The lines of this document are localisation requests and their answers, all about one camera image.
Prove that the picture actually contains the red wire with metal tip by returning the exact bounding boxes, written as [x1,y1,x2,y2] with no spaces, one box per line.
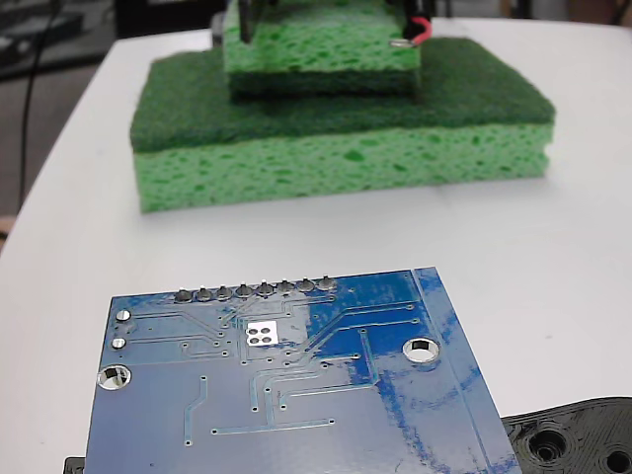
[388,16,434,49]

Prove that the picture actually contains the blue printed circuit board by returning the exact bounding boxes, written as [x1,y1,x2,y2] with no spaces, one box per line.
[83,266,525,474]

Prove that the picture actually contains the small green scrub sponge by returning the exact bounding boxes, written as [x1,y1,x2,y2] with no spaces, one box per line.
[221,0,425,103]

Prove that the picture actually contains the large green scrub sponge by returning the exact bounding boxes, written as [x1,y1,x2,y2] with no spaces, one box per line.
[128,37,558,214]

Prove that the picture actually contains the grey metal post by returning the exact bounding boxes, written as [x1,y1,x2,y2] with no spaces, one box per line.
[209,11,226,50]

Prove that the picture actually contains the thin black cable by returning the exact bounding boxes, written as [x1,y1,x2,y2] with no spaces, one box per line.
[17,0,63,208]

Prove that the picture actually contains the black 3D printed bracket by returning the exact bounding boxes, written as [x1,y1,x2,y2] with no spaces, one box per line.
[62,394,632,474]

